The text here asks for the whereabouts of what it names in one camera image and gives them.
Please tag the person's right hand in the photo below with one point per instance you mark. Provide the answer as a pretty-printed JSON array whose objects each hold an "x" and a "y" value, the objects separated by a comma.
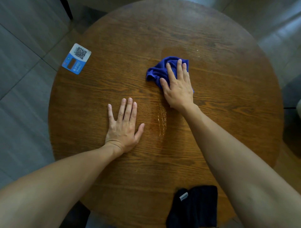
[{"x": 178, "y": 92}]

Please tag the person's left hand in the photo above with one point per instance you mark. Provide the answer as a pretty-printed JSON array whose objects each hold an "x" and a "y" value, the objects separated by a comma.
[{"x": 121, "y": 133}]

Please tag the person's left middle finger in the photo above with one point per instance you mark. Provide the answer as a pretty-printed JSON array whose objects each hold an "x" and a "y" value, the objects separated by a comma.
[{"x": 127, "y": 109}]

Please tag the person's left thumb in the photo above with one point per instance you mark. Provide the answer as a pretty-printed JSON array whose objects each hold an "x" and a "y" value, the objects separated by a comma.
[{"x": 139, "y": 132}]

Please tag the person's right middle finger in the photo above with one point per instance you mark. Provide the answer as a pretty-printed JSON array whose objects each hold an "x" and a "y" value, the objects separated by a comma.
[{"x": 180, "y": 69}]

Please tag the person's right thumb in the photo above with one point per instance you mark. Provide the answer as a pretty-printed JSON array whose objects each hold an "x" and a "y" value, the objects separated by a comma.
[{"x": 164, "y": 85}]

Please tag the person's left little finger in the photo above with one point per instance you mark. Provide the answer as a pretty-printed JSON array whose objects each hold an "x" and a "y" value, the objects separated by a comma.
[{"x": 111, "y": 113}]

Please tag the blue cleaning cloth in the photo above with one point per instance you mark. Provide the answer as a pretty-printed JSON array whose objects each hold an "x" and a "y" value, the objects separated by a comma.
[{"x": 160, "y": 70}]

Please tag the person's left forearm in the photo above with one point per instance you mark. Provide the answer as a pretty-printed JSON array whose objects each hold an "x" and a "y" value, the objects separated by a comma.
[{"x": 56, "y": 185}]

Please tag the person's right forearm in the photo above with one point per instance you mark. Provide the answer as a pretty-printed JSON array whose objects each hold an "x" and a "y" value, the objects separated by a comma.
[{"x": 237, "y": 169}]

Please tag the spilled liquid streak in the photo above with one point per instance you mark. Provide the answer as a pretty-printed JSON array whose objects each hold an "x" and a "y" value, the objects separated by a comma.
[{"x": 162, "y": 119}]

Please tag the round wooden table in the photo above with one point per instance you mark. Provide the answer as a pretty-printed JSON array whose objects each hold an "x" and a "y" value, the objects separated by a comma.
[{"x": 164, "y": 117}]

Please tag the blue and white code sticker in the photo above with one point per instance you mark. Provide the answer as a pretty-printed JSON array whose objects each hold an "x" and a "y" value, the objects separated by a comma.
[{"x": 76, "y": 58}]

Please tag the black folded cloth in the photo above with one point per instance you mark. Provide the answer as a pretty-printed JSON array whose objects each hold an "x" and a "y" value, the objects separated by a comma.
[{"x": 194, "y": 208}]

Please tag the dark chair leg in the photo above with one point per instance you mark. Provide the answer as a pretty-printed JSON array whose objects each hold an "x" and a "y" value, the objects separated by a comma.
[{"x": 66, "y": 9}]

